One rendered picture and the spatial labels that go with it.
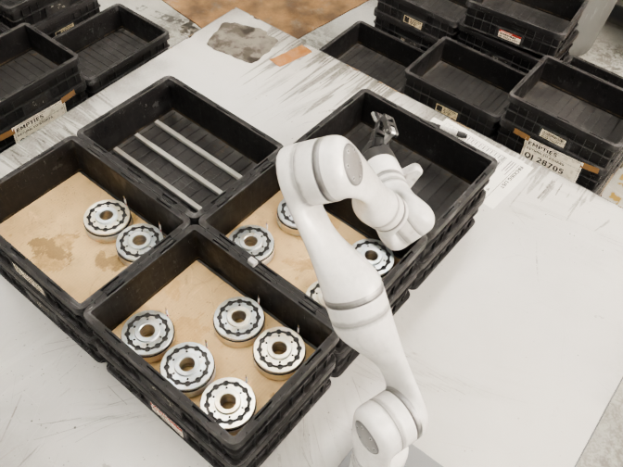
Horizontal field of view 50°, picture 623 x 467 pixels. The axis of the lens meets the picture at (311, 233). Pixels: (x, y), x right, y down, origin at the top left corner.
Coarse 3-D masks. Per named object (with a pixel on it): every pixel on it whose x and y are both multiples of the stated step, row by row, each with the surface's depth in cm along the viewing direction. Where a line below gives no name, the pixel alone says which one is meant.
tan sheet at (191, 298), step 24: (192, 264) 145; (168, 288) 141; (192, 288) 141; (216, 288) 142; (168, 312) 137; (192, 312) 138; (264, 312) 138; (120, 336) 133; (144, 336) 134; (192, 336) 134; (216, 336) 134; (216, 360) 131; (240, 360) 131; (264, 384) 128
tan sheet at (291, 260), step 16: (272, 208) 156; (240, 224) 153; (256, 224) 153; (272, 224) 153; (336, 224) 154; (288, 240) 151; (352, 240) 152; (288, 256) 148; (304, 256) 148; (288, 272) 145; (304, 272) 145; (304, 288) 143
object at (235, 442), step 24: (216, 240) 137; (144, 264) 132; (120, 288) 129; (312, 312) 129; (336, 336) 124; (144, 360) 119; (312, 360) 121; (168, 384) 117; (288, 384) 118; (192, 408) 114; (264, 408) 115; (216, 432) 112; (240, 432) 112
